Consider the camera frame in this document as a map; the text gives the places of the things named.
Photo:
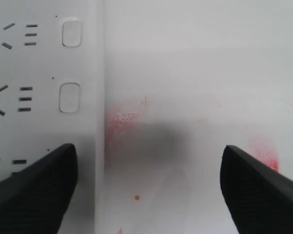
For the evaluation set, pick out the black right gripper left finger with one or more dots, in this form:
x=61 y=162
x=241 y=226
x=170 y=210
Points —
x=35 y=200

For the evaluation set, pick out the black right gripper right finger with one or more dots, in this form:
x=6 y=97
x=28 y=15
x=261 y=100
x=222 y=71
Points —
x=259 y=199

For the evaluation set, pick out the white five-outlet power strip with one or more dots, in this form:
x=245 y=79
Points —
x=52 y=93

